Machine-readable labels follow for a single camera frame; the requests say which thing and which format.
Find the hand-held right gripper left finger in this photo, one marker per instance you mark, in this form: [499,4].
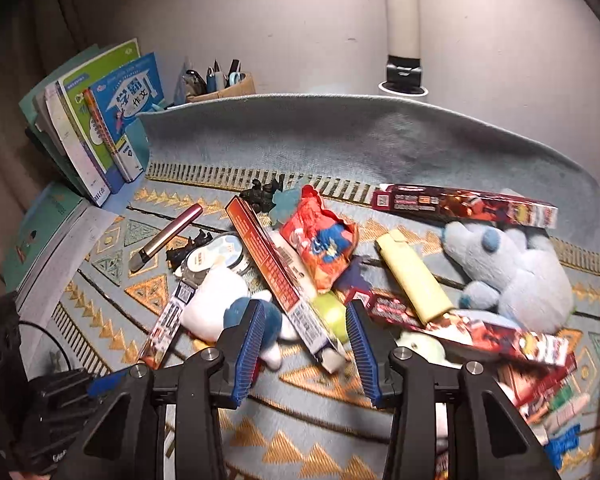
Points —
[252,350]

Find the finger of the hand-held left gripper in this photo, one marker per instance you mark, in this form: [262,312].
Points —
[105,382]

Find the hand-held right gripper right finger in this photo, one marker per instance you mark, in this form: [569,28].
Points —
[362,360]

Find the lime green toy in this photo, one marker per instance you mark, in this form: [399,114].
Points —
[330,315]

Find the orange-red long pen box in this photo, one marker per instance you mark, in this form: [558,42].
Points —
[275,270]

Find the clear paw print case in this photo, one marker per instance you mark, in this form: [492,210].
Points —
[220,257]

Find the pile of red card boxes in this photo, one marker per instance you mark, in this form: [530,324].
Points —
[525,380]

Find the white and blue plush toy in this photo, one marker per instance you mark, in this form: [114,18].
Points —
[215,305]

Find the pale yellow case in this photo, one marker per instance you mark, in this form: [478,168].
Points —
[412,280]

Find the black toy figure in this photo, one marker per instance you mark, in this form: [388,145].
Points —
[262,192]
[187,250]

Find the red snack packet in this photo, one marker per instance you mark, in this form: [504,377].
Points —
[320,240]

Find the rose metallic tube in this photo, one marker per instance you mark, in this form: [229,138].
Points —
[167,237]

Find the dark teal toy figure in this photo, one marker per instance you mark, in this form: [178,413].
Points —
[285,205]

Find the teal flat book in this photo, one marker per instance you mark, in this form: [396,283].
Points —
[35,240]

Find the light blue plush toy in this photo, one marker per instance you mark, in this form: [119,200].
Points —
[520,275]

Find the patterned grey woven mat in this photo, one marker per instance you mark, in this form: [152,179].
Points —
[330,135]

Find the white cover book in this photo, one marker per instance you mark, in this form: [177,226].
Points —
[75,155]

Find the wooden pen holder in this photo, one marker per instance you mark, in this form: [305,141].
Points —
[230,91]

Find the blue cover workbook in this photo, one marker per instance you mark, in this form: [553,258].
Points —
[130,110]

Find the stack of books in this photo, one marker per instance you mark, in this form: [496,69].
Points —
[100,75]

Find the white desk lamp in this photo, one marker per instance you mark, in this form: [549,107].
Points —
[402,10]

